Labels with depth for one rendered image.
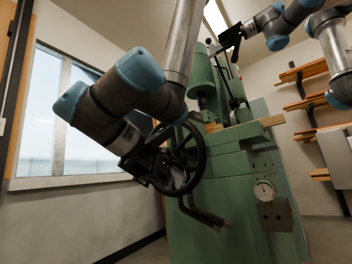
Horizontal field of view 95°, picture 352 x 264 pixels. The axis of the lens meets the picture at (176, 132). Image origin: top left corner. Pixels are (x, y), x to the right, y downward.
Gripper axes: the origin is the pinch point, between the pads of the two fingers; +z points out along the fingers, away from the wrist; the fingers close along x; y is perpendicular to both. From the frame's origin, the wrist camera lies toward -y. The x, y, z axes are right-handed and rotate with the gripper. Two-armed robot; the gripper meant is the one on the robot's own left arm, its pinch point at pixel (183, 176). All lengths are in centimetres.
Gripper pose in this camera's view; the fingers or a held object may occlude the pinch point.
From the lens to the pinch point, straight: 49.8
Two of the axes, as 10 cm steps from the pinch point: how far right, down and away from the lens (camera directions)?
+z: 5.9, 6.1, 5.3
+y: -2.1, 7.5, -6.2
